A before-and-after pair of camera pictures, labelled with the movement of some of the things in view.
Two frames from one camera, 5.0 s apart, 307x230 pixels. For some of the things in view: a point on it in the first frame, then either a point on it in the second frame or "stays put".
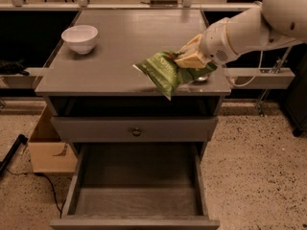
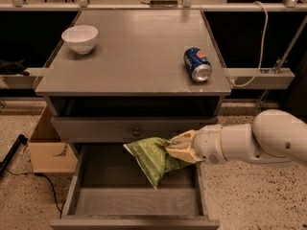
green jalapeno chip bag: [164, 70] to [153, 159]
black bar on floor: [21, 139] stays put
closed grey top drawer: [134, 128] stays put
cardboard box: [48, 152] stays put
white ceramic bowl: [82, 37] stays put
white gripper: [215, 43] to [207, 143]
